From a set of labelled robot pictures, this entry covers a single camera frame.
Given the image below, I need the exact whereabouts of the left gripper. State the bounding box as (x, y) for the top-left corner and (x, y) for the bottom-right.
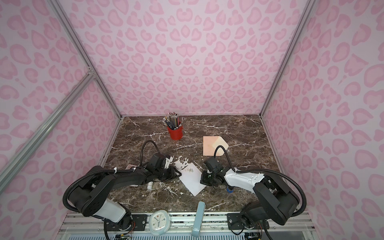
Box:
(155, 165), (183, 182)

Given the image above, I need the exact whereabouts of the white letter paper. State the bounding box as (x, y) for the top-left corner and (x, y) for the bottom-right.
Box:
(179, 163), (206, 197)

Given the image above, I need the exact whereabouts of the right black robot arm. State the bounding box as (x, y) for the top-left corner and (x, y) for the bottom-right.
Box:
(200, 157), (307, 230)

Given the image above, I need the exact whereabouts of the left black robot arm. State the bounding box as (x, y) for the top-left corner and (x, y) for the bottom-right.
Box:
(62, 153), (182, 231)

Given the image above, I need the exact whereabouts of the pink envelope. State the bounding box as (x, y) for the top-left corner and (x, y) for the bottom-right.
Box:
(203, 136), (229, 156)

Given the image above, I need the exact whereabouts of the white glue stick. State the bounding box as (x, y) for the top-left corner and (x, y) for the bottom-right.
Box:
(147, 182), (154, 191)

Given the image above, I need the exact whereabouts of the red pencil cup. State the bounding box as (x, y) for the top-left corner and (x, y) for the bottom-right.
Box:
(167, 126), (183, 141)

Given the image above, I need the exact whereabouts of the pink calculator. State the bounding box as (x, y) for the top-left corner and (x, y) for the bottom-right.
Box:
(126, 164), (138, 170)

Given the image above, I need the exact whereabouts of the white alarm clock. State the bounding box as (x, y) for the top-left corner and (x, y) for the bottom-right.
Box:
(149, 210), (171, 236)

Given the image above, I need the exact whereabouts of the coloured pencils bunch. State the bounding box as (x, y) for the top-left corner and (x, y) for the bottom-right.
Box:
(163, 112), (182, 130)

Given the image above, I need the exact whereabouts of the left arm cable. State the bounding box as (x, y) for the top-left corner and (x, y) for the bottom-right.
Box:
(139, 139), (161, 167)

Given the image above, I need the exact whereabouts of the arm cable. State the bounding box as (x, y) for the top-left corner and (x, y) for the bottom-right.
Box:
(139, 139), (161, 167)
(213, 145), (307, 217)

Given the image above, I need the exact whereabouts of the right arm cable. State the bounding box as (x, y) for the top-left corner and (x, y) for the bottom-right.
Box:
(213, 145), (307, 217)

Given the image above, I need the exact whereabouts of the aluminium frame rail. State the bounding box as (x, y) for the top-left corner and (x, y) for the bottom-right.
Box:
(56, 212), (319, 240)

